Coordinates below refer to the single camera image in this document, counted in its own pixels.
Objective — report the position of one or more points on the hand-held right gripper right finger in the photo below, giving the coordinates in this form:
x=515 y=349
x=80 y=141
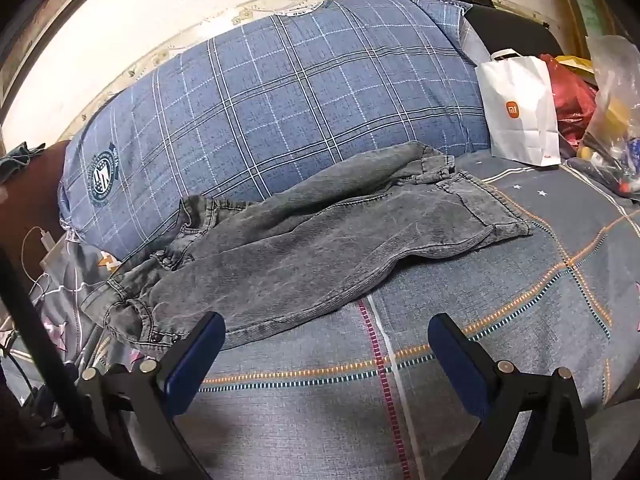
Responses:
x=457 y=360

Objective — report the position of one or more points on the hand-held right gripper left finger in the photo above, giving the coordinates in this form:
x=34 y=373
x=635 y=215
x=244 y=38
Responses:
x=192 y=365

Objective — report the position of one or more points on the grey striped knit garment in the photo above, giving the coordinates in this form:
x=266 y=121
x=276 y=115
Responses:
x=310 y=250

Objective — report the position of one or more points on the grey patterned bedsheet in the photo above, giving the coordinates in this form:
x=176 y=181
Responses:
x=500 y=310

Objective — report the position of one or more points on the brown wooden headboard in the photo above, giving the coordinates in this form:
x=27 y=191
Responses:
x=42 y=190

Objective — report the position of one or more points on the white paper bag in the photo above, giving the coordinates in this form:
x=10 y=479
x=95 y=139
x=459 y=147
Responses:
x=520 y=110

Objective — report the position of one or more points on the dark teal cloth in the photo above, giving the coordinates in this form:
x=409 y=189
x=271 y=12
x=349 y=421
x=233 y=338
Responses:
x=20 y=157

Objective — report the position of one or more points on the blue plaid pillow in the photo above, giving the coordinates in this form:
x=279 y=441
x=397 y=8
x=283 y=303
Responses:
x=300 y=100

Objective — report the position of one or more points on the red plastic bag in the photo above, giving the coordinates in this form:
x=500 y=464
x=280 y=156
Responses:
x=572 y=97

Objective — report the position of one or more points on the yellow packet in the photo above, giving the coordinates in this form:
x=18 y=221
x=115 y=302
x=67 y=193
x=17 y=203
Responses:
x=575 y=64

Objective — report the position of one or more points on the clear plastic bag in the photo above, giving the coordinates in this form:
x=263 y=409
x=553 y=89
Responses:
x=617 y=80

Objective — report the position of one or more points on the black cushion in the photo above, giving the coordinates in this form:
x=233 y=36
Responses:
x=515 y=30

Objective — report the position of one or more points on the gold framed green painting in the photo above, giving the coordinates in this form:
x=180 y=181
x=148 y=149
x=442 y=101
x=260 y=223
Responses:
x=590 y=5

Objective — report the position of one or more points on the dark wooden frame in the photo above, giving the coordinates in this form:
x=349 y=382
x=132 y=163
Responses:
x=45 y=15

